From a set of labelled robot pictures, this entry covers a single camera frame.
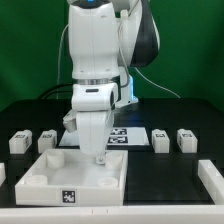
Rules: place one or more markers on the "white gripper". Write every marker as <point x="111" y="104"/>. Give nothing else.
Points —
<point x="93" y="105"/>

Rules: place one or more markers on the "white L-shaped obstacle fence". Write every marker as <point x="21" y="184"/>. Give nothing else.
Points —
<point x="211" y="178"/>

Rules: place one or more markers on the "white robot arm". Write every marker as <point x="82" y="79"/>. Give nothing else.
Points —
<point x="106" y="38"/>

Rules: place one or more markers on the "AprilTag base sheet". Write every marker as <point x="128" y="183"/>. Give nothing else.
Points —
<point x="127" y="136"/>

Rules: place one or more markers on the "white square tabletop part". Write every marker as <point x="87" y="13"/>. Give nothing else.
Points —
<point x="67" y="177"/>

